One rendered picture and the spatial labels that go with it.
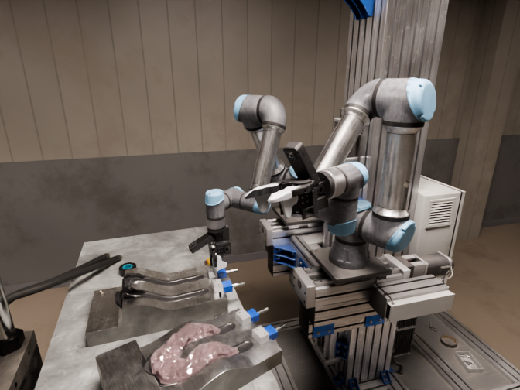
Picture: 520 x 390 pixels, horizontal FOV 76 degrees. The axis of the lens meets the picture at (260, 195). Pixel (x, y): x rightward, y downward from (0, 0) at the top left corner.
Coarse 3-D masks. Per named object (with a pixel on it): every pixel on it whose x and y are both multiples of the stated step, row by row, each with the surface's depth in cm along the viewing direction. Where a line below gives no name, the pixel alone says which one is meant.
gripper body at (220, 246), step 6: (222, 228) 136; (228, 228) 138; (216, 234) 137; (222, 234) 138; (228, 234) 138; (216, 240) 138; (222, 240) 139; (228, 240) 139; (210, 246) 136; (216, 246) 137; (222, 246) 137; (210, 252) 138; (216, 252) 137; (222, 252) 139; (228, 252) 139
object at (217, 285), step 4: (212, 280) 135; (216, 280) 135; (220, 280) 135; (212, 284) 134; (216, 284) 132; (220, 284) 132; (224, 284) 134; (228, 284) 134; (232, 284) 136; (236, 284) 136; (240, 284) 137; (244, 284) 137; (212, 288) 135; (216, 288) 131; (220, 288) 132; (224, 288) 133; (228, 288) 133; (232, 288) 134
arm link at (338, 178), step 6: (330, 168) 83; (336, 168) 83; (330, 174) 80; (336, 174) 80; (342, 174) 81; (336, 180) 79; (342, 180) 81; (336, 186) 79; (342, 186) 81; (336, 192) 80; (342, 192) 82; (330, 198) 81
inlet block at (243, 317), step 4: (268, 308) 127; (236, 312) 122; (240, 312) 122; (244, 312) 122; (248, 312) 124; (252, 312) 124; (256, 312) 124; (260, 312) 125; (236, 316) 121; (240, 316) 119; (244, 316) 119; (248, 316) 119; (252, 316) 121; (256, 316) 122; (240, 320) 119; (244, 320) 118; (248, 320) 120; (252, 320) 121; (256, 320) 123; (244, 324) 119
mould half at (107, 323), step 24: (120, 288) 139; (144, 288) 128; (168, 288) 135; (192, 288) 135; (96, 312) 125; (120, 312) 125; (144, 312) 119; (168, 312) 122; (192, 312) 126; (216, 312) 129; (96, 336) 116; (120, 336) 119
